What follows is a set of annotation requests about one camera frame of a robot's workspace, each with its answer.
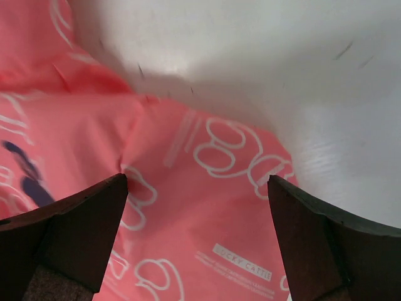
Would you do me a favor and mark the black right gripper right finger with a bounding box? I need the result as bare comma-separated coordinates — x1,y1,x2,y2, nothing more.
268,176,400,300

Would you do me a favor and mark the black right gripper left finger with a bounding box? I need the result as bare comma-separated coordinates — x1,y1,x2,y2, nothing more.
1,174,128,300

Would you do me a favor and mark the pink hooded jacket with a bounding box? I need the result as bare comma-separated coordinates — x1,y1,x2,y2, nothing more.
1,1,295,300

